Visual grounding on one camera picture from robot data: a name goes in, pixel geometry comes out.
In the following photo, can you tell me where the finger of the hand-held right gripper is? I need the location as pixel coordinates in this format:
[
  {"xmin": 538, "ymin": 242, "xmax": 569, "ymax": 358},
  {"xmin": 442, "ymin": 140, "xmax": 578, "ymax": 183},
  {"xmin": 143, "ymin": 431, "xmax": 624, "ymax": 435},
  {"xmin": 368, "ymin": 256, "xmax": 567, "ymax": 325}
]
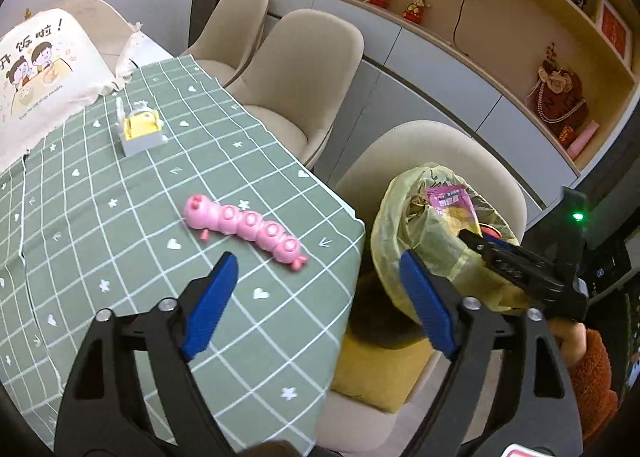
[
  {"xmin": 481, "ymin": 233, "xmax": 532, "ymax": 263},
  {"xmin": 457, "ymin": 229, "xmax": 507, "ymax": 279}
]

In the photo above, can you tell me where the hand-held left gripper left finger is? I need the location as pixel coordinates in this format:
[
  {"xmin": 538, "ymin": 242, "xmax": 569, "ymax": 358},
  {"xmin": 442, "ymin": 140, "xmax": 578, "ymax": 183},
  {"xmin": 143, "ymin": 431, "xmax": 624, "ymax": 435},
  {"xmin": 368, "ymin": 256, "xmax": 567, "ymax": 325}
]
[{"xmin": 54, "ymin": 251, "xmax": 240, "ymax": 457}]

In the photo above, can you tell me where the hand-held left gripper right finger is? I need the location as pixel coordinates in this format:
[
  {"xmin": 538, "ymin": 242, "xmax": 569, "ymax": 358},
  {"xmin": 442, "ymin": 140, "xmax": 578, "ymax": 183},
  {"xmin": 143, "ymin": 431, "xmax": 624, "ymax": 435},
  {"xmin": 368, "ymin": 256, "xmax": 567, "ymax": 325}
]
[{"xmin": 398, "ymin": 248, "xmax": 586, "ymax": 457}]

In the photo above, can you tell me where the purple snack packet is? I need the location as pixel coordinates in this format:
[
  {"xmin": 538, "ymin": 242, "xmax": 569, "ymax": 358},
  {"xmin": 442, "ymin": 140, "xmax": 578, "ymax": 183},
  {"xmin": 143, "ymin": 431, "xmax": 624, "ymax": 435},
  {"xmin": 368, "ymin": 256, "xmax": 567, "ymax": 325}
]
[{"xmin": 425, "ymin": 186, "xmax": 478, "ymax": 223}]

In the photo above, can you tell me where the yellow plastic trash bag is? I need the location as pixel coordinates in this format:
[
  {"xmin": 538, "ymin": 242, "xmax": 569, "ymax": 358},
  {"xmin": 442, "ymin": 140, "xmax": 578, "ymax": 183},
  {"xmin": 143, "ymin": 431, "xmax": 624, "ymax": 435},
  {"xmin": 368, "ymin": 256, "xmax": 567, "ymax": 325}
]
[{"xmin": 371, "ymin": 163, "xmax": 526, "ymax": 325}]

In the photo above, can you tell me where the person's right forearm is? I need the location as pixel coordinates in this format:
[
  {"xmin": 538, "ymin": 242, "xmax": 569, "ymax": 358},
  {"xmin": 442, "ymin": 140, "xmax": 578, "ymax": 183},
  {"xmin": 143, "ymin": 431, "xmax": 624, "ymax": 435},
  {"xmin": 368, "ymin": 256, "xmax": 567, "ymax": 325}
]
[{"xmin": 570, "ymin": 327, "xmax": 620, "ymax": 443}]

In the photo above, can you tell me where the person's right hand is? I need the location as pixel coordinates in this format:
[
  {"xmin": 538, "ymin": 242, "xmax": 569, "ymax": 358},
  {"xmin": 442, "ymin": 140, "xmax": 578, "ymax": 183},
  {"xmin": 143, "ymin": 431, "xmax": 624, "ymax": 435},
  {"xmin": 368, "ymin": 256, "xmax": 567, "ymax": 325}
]
[{"xmin": 550, "ymin": 322, "xmax": 587, "ymax": 363}]

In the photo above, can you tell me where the pink caterpillar toy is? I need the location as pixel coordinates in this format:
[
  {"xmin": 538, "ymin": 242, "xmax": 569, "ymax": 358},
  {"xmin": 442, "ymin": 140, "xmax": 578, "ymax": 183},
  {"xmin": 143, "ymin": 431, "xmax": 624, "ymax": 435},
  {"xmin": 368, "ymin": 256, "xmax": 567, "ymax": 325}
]
[{"xmin": 182, "ymin": 194, "xmax": 307, "ymax": 272}]

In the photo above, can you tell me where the yellow seat cushion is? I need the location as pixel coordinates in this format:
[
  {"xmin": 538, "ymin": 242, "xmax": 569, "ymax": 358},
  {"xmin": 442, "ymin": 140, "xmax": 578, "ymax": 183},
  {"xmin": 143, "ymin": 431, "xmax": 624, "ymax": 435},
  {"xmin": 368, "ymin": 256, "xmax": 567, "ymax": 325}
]
[{"xmin": 330, "ymin": 322, "xmax": 451, "ymax": 413}]

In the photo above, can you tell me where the green checked tablecloth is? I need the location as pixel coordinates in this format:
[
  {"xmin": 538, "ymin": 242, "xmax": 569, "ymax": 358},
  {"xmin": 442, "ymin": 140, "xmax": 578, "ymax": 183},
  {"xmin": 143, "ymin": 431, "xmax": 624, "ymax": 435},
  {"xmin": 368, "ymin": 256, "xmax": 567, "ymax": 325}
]
[{"xmin": 0, "ymin": 54, "xmax": 366, "ymax": 457}]

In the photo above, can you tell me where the beige dining chair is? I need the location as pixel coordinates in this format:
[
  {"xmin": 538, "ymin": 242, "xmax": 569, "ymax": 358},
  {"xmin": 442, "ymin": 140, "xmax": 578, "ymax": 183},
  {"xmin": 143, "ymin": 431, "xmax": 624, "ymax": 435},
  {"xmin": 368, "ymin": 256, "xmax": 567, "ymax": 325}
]
[
  {"xmin": 187, "ymin": 0, "xmax": 271, "ymax": 85},
  {"xmin": 55, "ymin": 0, "xmax": 138, "ymax": 68},
  {"xmin": 317, "ymin": 120, "xmax": 528, "ymax": 457},
  {"xmin": 225, "ymin": 8, "xmax": 365, "ymax": 170}
]

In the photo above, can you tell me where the pink roll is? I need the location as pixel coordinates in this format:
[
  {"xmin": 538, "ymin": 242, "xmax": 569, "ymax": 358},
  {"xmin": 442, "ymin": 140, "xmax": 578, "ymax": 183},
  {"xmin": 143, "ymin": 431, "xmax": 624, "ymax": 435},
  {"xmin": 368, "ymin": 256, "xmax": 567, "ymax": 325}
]
[{"xmin": 567, "ymin": 120, "xmax": 601, "ymax": 160}]

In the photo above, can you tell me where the grey toy basket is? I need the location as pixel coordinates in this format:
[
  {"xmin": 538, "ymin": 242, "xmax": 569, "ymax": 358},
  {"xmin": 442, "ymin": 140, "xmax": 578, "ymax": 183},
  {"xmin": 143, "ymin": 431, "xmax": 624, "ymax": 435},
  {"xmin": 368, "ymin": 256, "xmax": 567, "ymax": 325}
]
[{"xmin": 115, "ymin": 97, "xmax": 168, "ymax": 158}]

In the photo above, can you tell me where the grey sideboard cabinet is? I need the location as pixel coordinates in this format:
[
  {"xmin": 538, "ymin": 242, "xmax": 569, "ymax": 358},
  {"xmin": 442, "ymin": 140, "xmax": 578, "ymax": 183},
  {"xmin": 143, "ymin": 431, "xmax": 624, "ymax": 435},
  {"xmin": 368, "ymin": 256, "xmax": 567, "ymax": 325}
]
[{"xmin": 257, "ymin": 0, "xmax": 593, "ymax": 218}]

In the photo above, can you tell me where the red framed picture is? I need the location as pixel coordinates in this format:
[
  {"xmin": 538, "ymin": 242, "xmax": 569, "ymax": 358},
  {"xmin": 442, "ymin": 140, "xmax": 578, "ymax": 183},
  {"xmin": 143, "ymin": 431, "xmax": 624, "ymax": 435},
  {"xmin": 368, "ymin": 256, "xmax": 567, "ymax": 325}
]
[{"xmin": 595, "ymin": 0, "xmax": 633, "ymax": 63}]

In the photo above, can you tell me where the white cartoon tote bag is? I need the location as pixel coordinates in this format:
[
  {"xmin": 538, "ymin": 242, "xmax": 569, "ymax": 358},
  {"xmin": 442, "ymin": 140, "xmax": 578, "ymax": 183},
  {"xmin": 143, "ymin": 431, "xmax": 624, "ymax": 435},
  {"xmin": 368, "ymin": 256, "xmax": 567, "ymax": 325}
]
[{"xmin": 0, "ymin": 7, "xmax": 146, "ymax": 165}]

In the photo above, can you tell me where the black power cable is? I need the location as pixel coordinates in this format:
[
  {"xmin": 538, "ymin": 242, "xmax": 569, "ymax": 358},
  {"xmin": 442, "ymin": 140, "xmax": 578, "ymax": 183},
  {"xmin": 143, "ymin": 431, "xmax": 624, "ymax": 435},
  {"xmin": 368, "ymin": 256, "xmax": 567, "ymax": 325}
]
[{"xmin": 452, "ymin": 0, "xmax": 473, "ymax": 45}]

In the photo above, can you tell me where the wooden wall shelf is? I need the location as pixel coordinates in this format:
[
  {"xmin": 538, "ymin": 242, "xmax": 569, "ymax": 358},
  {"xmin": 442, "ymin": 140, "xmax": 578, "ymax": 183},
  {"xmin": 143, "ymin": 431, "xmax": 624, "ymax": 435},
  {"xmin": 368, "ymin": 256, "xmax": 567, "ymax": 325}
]
[{"xmin": 260, "ymin": 0, "xmax": 640, "ymax": 178}]

